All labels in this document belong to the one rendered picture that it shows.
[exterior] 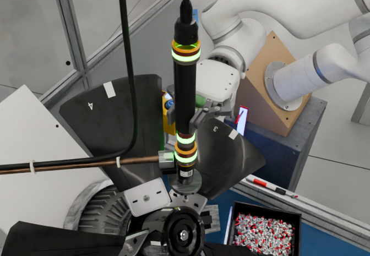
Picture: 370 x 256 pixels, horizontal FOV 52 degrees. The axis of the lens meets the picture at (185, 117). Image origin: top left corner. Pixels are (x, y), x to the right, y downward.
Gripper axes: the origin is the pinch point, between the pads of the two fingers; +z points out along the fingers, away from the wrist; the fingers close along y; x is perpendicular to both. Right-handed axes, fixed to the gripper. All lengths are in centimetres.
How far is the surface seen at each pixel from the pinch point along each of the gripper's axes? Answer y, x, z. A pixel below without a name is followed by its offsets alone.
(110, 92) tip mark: 19.5, -4.7, -2.8
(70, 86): 70, -48, -35
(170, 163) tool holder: 1.6, -11.2, 2.9
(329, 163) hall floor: -32, -144, -135
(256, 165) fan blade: -10.6, -30.5, -20.1
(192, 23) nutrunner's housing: -1.4, 20.0, 0.6
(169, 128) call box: 23, -45, -32
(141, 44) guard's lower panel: 70, -58, -84
